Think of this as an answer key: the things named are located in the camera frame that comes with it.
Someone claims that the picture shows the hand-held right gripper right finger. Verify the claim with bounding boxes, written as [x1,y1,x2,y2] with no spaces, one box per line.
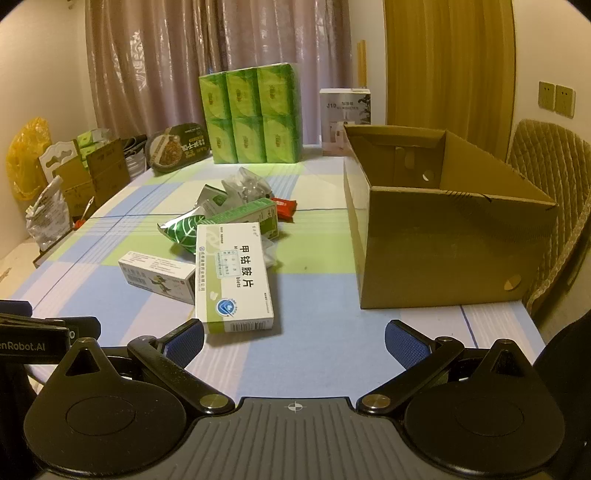
[355,318,536,416]

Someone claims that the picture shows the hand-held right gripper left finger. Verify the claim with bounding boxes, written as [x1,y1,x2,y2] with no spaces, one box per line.
[60,320,236,416]

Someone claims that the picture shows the large white green medicine box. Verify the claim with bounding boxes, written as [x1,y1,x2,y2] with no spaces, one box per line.
[194,223,275,334]

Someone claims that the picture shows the large cardboard box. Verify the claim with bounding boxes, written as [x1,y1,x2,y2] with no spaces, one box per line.
[343,124,558,310]

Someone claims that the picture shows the green leaf foil bag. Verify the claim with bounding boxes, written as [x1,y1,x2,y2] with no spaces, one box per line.
[157,210,208,254]

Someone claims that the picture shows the red packet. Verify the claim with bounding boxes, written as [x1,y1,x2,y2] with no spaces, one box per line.
[270,197,298,222]

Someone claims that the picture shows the checked tablecloth desktop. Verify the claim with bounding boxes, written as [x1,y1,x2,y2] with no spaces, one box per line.
[9,143,548,407]

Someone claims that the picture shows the small white medicine box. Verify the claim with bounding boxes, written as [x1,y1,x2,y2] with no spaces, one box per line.
[117,250,197,304]

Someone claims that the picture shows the white crumpled plastic bag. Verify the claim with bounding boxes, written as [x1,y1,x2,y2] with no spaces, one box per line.
[25,175,72,250]

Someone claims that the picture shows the thin stick with red end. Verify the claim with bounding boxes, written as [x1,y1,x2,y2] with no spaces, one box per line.
[74,196,95,229]

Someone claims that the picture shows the grey packet with green label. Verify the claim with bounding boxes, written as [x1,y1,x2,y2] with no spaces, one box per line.
[196,185,229,215]

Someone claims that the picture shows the yellow plastic bag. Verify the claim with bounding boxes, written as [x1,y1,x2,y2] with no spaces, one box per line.
[6,117,51,201]

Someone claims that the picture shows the small brown cardboard box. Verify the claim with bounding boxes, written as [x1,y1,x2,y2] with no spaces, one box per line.
[54,138,131,217]

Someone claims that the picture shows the clear plastic bag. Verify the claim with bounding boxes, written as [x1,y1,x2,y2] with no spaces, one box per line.
[224,167,273,204]

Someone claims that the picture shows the stack of white bowls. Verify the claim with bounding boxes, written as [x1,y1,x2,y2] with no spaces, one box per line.
[122,135,149,178]

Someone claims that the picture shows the green packets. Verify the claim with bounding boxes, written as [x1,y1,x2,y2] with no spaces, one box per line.
[76,128,112,160]

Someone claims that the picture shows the black instant noodle bowl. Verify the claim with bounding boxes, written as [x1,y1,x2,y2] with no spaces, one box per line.
[144,122,212,174]

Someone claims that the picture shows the bundle of green tissue packs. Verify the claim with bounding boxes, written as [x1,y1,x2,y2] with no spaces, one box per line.
[198,62,303,164]

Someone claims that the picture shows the white humidifier box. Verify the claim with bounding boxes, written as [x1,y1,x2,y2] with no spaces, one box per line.
[320,88,373,157]

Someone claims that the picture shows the quilted chair back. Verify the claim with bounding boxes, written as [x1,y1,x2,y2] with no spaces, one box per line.
[505,119,591,319]

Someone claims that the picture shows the yellow wooden door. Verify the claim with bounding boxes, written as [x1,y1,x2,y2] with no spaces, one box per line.
[383,0,515,134]

